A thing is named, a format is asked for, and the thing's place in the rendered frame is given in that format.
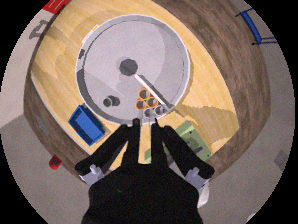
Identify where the blue crate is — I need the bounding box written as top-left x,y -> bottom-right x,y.
68,103 -> 107,147

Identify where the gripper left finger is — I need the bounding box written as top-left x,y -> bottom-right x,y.
75,109 -> 143,195

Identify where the grey metal bushing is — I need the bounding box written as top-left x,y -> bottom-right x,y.
102,95 -> 116,108
154,102 -> 165,116
143,106 -> 154,118

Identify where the grey round turning table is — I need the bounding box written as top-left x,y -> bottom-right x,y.
75,14 -> 190,126

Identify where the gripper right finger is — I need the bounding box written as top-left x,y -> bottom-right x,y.
150,109 -> 215,197

